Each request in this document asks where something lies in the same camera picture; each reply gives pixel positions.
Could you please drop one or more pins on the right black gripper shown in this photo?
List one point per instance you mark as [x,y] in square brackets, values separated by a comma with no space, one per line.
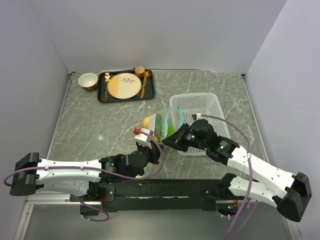
[176,140]

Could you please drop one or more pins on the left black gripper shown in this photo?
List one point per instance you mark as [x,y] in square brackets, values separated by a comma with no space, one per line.
[154,150]

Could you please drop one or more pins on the green toy fruit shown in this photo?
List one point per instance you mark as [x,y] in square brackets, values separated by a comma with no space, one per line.
[168,130]

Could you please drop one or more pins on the clear zip top bag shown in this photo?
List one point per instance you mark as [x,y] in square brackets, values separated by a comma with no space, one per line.
[170,115]

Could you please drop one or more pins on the green chili pepper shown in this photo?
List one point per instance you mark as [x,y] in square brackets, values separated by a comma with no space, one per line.
[158,125]

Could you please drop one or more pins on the yellow toy potato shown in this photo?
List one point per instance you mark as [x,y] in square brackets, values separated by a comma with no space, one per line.
[146,122]

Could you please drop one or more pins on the yellow toy banana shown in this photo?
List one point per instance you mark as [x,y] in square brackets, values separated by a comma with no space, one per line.
[158,139]

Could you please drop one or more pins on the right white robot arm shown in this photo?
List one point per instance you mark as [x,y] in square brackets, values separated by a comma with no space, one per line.
[289,193]

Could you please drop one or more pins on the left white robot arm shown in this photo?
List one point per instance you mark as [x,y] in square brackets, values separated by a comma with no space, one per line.
[33,174]

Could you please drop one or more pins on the white plastic basket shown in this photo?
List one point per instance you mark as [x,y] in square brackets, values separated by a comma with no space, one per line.
[193,103]

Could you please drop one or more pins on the black serving tray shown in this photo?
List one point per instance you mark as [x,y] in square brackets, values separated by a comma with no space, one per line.
[148,94]

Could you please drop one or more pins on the gold spoon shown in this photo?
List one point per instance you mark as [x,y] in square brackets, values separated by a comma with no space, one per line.
[148,73]

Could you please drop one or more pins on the gold knife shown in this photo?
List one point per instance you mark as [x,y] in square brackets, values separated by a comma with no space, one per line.
[142,91]

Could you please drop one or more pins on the orange and cream plate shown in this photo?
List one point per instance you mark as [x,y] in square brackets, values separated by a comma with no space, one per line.
[124,86]

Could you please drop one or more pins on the orange cup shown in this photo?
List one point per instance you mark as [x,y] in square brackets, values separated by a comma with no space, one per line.
[139,71]

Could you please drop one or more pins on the gold fork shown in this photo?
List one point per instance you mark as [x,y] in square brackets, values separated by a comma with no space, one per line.
[107,78]

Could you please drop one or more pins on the white and red bowl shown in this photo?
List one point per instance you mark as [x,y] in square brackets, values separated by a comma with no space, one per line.
[88,81]

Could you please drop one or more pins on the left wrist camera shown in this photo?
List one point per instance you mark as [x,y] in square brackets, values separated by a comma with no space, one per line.
[143,139]

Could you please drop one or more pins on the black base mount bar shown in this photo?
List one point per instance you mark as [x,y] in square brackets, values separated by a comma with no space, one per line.
[161,194]

